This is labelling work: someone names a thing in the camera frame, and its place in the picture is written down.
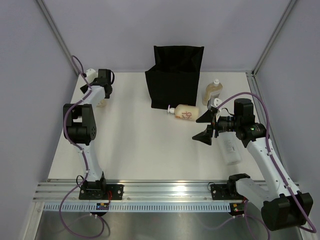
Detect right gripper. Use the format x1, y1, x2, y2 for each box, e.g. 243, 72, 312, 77
192, 109, 241, 145

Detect cream pump lotion bottle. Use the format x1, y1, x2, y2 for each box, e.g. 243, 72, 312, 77
167, 104, 200, 122

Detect white bottle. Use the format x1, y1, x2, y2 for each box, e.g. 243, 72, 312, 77
218, 132, 242, 166

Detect amber soap bottle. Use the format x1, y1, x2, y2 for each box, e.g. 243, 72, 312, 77
96, 98, 107, 108
202, 78, 223, 106

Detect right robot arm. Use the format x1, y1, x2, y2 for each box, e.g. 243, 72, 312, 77
193, 98, 313, 231

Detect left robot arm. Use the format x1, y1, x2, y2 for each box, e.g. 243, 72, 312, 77
63, 69, 115, 201

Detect black canvas bag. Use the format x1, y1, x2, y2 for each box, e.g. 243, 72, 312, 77
145, 45, 205, 110

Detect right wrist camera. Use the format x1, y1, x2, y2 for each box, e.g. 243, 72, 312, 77
207, 97, 222, 120

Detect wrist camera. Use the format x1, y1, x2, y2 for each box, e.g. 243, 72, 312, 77
207, 97, 222, 120
85, 68, 98, 83

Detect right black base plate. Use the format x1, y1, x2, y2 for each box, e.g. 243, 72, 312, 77
209, 183, 232, 201

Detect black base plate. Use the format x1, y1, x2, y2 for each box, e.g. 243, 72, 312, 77
209, 183, 232, 201
78, 184, 124, 200

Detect slotted cable duct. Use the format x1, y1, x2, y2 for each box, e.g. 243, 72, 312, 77
43, 202, 231, 213

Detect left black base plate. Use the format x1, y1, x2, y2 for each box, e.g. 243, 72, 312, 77
78, 184, 124, 200

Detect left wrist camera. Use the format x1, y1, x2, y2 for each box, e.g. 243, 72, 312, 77
85, 68, 98, 83

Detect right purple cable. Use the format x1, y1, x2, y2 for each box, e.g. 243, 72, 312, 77
199, 92, 317, 234

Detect aluminium rail frame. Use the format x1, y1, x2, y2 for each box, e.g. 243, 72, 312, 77
35, 72, 271, 240

